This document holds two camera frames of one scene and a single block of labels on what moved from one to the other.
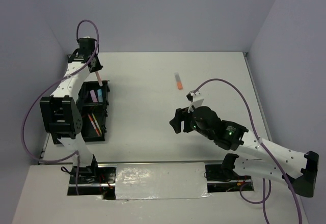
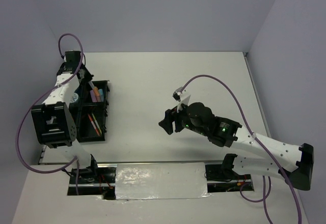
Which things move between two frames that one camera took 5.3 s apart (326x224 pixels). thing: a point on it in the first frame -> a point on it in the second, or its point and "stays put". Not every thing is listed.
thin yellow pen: [97, 123] stays put
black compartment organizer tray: [91, 102] stays put
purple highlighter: [93, 96] stays put
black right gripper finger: [176, 122] -> [167, 122]
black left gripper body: [97, 65] -> [87, 76]
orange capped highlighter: [180, 85] -> [94, 88]
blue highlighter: [100, 95] stays put
